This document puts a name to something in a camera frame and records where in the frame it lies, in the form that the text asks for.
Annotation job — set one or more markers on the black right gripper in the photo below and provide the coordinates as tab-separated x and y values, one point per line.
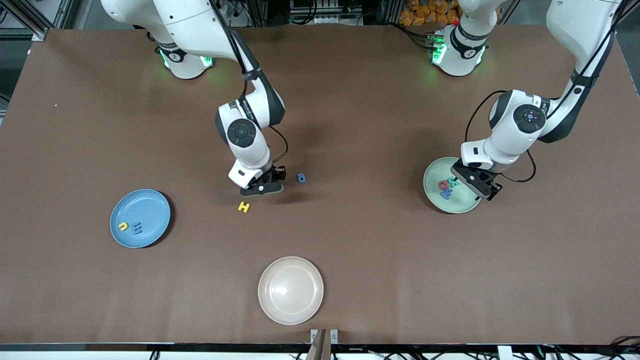
274	175

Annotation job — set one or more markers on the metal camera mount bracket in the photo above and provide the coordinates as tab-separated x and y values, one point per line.
324	345

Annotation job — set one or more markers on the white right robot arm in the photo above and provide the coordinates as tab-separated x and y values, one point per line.
200	25

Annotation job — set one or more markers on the blue lowercase letter m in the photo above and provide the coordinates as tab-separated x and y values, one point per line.
137	228

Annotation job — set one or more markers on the pink capital letter Q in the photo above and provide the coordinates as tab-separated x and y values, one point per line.
440	185

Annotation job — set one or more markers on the blue plate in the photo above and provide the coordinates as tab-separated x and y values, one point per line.
150	210

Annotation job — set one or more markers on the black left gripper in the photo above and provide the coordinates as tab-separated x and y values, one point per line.
494	192

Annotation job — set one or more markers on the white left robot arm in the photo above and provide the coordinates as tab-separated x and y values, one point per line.
575	30

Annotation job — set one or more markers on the yellow capital letter H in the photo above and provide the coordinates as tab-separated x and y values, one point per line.
244	206

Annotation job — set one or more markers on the long white power strip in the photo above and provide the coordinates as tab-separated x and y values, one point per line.
325	20

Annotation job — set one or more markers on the beige plate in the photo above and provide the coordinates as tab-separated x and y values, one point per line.
290	300

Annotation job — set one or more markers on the orange packaged items pile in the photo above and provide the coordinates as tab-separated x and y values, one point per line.
425	12

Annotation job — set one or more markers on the green plate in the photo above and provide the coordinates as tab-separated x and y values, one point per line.
460	204

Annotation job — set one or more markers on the blue capital letter W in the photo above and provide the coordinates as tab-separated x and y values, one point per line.
446	194

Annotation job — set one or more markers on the aluminium frame profile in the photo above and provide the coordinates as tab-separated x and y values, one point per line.
40	35

